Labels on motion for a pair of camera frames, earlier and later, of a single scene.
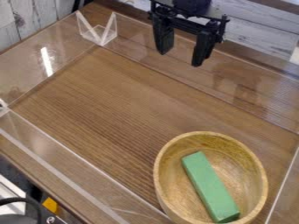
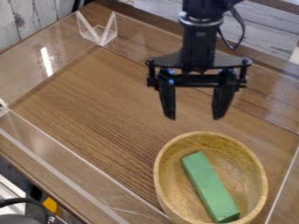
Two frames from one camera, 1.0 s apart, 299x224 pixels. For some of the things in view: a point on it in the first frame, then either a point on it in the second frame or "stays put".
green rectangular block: [210, 185] stays put
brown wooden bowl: [236, 164] stays put
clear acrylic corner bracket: [100, 35] stays put
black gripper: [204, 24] to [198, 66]
